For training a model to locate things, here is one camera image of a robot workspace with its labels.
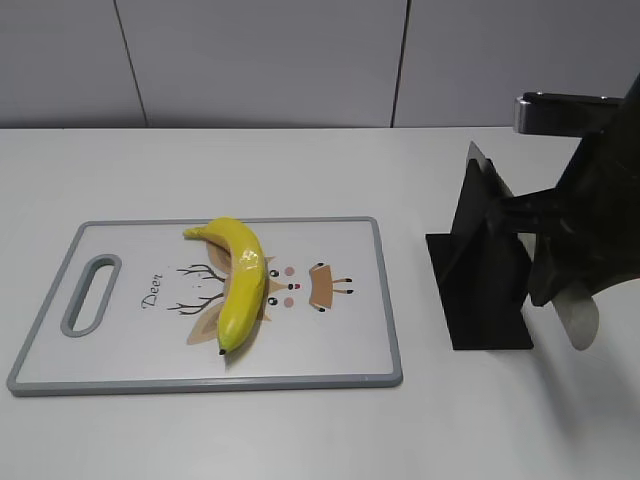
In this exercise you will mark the white grey deer cutting board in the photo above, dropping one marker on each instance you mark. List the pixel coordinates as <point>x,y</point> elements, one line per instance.
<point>134,305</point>

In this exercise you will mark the black knife stand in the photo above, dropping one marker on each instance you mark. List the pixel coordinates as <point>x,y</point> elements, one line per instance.
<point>481,274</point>

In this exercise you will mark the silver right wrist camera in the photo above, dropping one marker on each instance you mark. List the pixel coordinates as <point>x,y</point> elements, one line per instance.
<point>549,114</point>

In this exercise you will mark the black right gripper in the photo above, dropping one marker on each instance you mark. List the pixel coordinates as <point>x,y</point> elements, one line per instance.
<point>594,242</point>

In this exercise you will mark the steel kitchen knife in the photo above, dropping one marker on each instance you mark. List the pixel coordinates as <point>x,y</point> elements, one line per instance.
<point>576,309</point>

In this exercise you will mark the yellow plastic banana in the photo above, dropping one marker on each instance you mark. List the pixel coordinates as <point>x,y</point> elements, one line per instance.
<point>246,283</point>

